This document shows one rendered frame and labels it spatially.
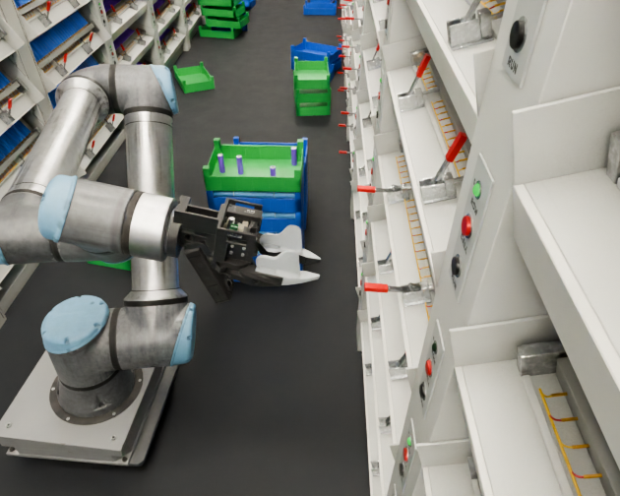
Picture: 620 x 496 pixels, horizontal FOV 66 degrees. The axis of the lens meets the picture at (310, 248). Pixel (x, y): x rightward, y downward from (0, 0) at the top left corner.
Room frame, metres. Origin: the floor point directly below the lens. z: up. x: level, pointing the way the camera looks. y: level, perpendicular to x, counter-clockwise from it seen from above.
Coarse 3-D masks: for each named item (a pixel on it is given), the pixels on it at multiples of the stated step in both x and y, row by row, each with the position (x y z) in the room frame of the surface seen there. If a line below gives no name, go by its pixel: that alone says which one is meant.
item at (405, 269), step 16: (384, 144) 0.95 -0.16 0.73; (400, 144) 0.93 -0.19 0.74; (384, 160) 0.92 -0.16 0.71; (400, 160) 0.91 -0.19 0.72; (384, 176) 0.86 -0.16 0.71; (400, 208) 0.74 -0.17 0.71; (400, 224) 0.69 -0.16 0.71; (400, 240) 0.65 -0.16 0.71; (416, 240) 0.64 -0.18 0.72; (400, 256) 0.61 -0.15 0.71; (416, 256) 0.60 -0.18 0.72; (400, 272) 0.57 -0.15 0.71; (416, 272) 0.56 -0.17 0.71; (400, 304) 0.50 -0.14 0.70; (432, 304) 0.49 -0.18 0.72; (416, 320) 0.46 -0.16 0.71; (416, 336) 0.44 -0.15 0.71; (416, 352) 0.41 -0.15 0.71; (416, 368) 0.35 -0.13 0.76
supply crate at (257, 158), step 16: (224, 160) 1.45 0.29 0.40; (256, 160) 1.45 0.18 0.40; (272, 160) 1.45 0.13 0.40; (288, 160) 1.45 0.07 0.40; (208, 176) 1.27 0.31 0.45; (224, 176) 1.27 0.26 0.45; (240, 176) 1.27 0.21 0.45; (256, 176) 1.27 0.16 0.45; (272, 176) 1.27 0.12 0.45; (288, 176) 1.27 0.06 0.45
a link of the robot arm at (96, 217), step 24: (48, 192) 0.51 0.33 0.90; (72, 192) 0.51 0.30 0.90; (96, 192) 0.52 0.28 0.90; (120, 192) 0.53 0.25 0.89; (144, 192) 0.55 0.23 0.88; (48, 216) 0.49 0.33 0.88; (72, 216) 0.49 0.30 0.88; (96, 216) 0.49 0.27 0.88; (120, 216) 0.50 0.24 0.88; (72, 240) 0.49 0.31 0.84; (96, 240) 0.48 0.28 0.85; (120, 240) 0.48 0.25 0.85
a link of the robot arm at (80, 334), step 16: (64, 304) 0.78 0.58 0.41; (80, 304) 0.77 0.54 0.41; (96, 304) 0.77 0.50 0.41; (48, 320) 0.73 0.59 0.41; (64, 320) 0.73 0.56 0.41; (80, 320) 0.73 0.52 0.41; (96, 320) 0.72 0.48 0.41; (112, 320) 0.74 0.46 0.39; (48, 336) 0.68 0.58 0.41; (64, 336) 0.68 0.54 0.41; (80, 336) 0.68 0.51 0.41; (96, 336) 0.70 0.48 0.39; (112, 336) 0.71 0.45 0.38; (48, 352) 0.68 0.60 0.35; (64, 352) 0.66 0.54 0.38; (80, 352) 0.67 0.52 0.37; (96, 352) 0.68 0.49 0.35; (112, 352) 0.68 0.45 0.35; (64, 368) 0.66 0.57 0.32; (80, 368) 0.66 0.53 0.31; (96, 368) 0.67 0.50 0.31; (112, 368) 0.68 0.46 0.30; (80, 384) 0.66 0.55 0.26
